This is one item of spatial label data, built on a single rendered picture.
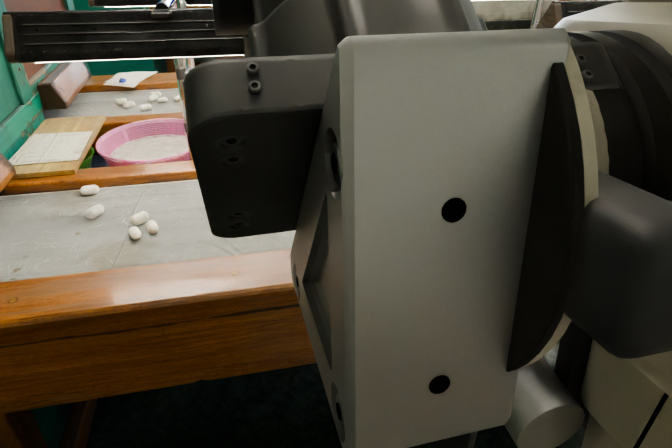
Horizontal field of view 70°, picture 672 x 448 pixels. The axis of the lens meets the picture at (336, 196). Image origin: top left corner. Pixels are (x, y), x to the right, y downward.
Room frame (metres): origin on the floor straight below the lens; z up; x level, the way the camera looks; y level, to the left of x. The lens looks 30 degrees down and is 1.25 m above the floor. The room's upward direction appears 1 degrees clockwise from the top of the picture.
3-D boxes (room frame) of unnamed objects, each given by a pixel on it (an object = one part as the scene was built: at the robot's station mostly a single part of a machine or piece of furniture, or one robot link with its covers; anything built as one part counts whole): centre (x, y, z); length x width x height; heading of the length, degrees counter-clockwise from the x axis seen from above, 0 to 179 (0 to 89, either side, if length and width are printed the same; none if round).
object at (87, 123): (1.04, 0.67, 0.77); 0.33 x 0.15 x 0.01; 13
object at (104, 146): (1.09, 0.45, 0.72); 0.27 x 0.27 x 0.10
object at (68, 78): (1.36, 0.79, 0.83); 0.30 x 0.06 x 0.07; 13
